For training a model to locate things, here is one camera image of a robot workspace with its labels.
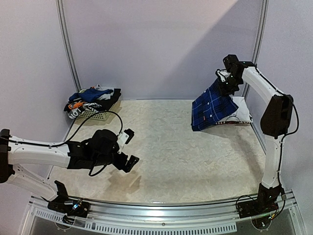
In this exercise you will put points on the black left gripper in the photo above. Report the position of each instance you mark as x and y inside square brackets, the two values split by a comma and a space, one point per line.
[130, 163]

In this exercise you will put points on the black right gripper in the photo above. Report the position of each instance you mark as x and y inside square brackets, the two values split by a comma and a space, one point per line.
[225, 86]

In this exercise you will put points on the blue plaid flannel shirt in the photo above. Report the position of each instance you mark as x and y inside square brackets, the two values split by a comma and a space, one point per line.
[210, 107]

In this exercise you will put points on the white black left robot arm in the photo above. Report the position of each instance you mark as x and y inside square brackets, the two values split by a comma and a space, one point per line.
[14, 152]

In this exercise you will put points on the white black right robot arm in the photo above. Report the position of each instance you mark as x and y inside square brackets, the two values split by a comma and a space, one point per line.
[276, 118]

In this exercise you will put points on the cream perforated laundry basket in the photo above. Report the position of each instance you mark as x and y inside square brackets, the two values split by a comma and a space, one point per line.
[101, 115]

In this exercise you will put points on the folded white cartoon t-shirt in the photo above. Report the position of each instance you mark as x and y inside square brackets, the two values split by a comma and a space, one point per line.
[242, 107]

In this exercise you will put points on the folded red white shirt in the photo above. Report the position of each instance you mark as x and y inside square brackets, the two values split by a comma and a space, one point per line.
[236, 119]

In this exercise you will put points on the black garment in basket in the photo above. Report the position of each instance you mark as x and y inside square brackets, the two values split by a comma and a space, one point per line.
[106, 105]

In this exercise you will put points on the grey garment in basket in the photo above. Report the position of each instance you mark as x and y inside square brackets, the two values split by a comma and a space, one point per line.
[102, 88]

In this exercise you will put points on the solid blue garment in basket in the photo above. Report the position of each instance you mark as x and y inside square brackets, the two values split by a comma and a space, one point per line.
[91, 94]

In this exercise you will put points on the black white orange printed shirt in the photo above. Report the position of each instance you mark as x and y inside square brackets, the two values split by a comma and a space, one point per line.
[75, 109]

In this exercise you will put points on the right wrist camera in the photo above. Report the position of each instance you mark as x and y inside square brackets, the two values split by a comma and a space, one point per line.
[228, 61]

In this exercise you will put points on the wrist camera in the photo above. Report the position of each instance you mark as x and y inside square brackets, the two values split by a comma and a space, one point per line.
[106, 141]
[228, 61]

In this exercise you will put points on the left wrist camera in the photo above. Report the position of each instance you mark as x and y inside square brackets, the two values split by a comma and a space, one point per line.
[106, 141]

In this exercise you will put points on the aluminium front rail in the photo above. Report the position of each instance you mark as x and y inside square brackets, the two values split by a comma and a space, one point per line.
[203, 218]

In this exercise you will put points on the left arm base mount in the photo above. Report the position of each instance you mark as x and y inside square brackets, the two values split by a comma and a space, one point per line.
[71, 207]

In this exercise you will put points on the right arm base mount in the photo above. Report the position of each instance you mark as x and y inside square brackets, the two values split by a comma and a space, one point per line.
[265, 202]

